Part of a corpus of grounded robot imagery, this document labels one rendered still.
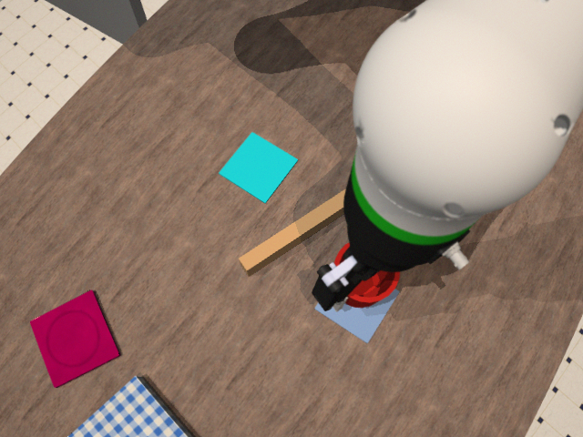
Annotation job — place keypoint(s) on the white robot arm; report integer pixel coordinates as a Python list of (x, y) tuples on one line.
[(464, 109)]

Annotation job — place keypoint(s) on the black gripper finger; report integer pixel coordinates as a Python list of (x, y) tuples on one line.
[(332, 285)]

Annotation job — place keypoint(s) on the red cup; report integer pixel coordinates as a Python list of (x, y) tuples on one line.
[(374, 289)]

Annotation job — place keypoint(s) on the magenta square coaster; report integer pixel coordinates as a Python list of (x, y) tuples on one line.
[(74, 339)]

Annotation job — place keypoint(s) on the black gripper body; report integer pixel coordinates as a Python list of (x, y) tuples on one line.
[(363, 258)]

